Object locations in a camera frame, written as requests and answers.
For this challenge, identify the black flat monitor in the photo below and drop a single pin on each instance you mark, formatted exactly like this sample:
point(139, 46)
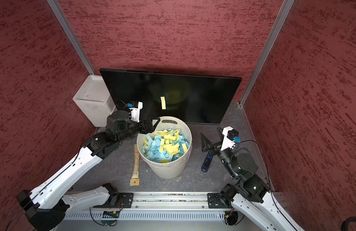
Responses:
point(192, 99)

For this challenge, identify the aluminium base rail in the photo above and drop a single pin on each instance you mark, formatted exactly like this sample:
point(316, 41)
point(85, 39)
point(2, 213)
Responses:
point(166, 200)

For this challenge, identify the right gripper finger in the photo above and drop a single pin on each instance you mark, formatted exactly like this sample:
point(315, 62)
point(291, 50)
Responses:
point(206, 144)
point(220, 132)

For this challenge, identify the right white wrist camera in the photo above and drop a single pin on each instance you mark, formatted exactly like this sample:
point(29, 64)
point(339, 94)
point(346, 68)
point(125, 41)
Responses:
point(230, 138)

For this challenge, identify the aluminium corner post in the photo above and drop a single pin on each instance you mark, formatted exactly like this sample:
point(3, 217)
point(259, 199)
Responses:
point(60, 15)
point(275, 30)

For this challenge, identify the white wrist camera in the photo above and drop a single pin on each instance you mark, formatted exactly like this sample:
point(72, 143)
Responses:
point(230, 138)
point(135, 108)

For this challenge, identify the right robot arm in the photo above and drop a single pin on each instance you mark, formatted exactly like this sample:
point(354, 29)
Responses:
point(250, 195)

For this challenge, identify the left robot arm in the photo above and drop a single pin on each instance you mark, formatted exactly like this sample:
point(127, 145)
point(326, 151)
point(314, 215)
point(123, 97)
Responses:
point(48, 204)

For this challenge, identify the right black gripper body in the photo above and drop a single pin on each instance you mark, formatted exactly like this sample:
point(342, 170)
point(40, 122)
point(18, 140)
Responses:
point(223, 154)

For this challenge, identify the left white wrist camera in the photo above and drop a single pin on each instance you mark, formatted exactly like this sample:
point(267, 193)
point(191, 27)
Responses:
point(135, 108)

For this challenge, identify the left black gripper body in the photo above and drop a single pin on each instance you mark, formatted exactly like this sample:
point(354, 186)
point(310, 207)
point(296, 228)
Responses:
point(140, 127)

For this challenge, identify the beige plastic waste bin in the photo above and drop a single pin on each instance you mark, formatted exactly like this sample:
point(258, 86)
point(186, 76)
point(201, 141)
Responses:
point(173, 169)

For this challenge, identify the white plastic drawer unit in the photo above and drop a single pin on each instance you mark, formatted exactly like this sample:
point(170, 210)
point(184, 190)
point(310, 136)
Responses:
point(94, 100)

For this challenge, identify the right aluminium corner post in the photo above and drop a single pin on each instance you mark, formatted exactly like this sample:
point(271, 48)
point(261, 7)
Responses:
point(275, 30)

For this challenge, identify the pile of discarded notes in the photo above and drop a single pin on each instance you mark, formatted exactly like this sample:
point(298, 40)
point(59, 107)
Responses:
point(164, 146)

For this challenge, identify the left aluminium corner post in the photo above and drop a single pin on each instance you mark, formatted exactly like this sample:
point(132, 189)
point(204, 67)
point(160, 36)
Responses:
point(60, 15)

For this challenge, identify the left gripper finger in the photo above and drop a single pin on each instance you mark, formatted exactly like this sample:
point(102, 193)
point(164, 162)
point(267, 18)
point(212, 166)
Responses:
point(155, 122)
point(148, 125)

